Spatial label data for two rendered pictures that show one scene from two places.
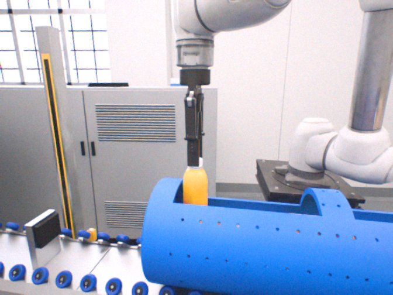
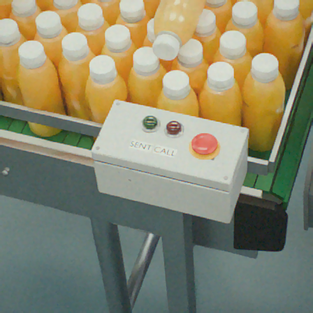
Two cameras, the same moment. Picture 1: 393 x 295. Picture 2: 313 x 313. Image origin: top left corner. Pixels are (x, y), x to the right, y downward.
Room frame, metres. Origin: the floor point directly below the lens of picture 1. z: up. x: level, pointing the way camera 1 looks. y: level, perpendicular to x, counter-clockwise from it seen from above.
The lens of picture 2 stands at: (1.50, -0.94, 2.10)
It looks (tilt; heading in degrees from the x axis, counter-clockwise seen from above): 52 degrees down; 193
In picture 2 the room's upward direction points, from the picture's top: 6 degrees counter-clockwise
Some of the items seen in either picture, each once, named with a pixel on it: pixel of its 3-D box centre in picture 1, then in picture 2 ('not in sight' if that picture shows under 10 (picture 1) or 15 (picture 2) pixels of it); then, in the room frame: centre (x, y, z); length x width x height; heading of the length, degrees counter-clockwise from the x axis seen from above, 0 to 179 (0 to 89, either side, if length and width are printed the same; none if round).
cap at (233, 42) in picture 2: not in sight; (233, 42); (0.51, -1.01, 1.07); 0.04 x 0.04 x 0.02
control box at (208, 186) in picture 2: not in sight; (171, 160); (0.73, -1.08, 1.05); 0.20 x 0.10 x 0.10; 79
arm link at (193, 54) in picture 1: (195, 56); not in sight; (0.64, 0.00, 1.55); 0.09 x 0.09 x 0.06
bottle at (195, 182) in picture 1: (195, 194); not in sight; (0.64, 0.00, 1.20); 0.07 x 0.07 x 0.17
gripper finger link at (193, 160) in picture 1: (193, 153); not in sight; (0.61, 0.01, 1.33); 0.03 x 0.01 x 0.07; 79
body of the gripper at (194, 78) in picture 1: (195, 88); not in sight; (0.64, 0.00, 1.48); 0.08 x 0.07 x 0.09; 169
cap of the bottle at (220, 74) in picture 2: not in sight; (220, 75); (0.58, -1.02, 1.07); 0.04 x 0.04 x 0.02
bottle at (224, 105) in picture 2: not in sight; (221, 113); (0.58, -1.02, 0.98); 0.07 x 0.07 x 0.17
